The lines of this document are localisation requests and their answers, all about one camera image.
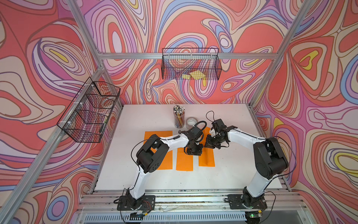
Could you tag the clear cup of pencils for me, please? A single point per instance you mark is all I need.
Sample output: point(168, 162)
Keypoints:
point(179, 116)

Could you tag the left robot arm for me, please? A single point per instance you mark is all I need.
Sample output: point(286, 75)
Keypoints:
point(151, 155)

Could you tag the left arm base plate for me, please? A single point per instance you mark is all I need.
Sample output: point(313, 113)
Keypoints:
point(128, 203)

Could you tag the clear tape roll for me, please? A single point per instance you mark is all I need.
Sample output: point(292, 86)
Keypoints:
point(190, 122)

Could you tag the black wire basket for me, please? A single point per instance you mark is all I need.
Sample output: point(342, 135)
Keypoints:
point(178, 61)
point(88, 114)

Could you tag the orange paper sheet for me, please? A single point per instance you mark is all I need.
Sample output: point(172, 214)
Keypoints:
point(207, 157)
point(167, 162)
point(184, 162)

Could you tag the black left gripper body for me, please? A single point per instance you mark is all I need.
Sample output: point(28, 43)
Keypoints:
point(196, 150)

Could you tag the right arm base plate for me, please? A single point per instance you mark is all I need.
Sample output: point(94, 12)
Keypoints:
point(246, 201)

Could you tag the black wire basket back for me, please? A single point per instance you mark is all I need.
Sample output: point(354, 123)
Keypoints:
point(178, 61)

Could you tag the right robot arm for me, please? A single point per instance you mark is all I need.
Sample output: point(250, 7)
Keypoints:
point(270, 159)

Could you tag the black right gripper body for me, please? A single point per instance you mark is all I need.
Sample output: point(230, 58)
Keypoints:
point(214, 142)

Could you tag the black wire basket left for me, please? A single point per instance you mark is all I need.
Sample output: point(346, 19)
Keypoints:
point(88, 114)

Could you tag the yellow sticky notes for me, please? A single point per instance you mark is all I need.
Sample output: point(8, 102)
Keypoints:
point(196, 75)

